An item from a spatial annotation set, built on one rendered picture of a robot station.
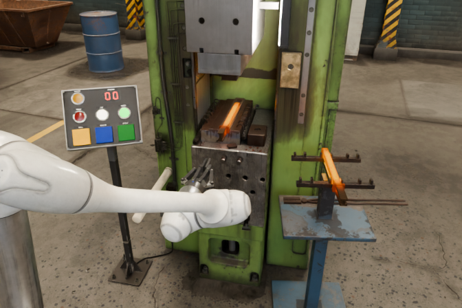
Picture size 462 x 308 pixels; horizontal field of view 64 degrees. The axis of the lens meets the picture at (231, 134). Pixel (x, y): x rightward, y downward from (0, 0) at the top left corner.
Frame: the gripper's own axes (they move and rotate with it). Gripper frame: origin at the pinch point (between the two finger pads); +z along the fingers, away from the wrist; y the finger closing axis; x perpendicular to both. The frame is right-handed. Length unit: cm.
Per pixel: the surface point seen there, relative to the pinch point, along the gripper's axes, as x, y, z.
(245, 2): 59, 9, 35
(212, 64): 31.5, -5.8, 35.1
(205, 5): 57, -8, 35
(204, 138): -6.4, -10.6, 35.1
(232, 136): -3.8, 3.8, 35.1
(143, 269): -99, -51, 29
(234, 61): 33.7, 4.6, 35.1
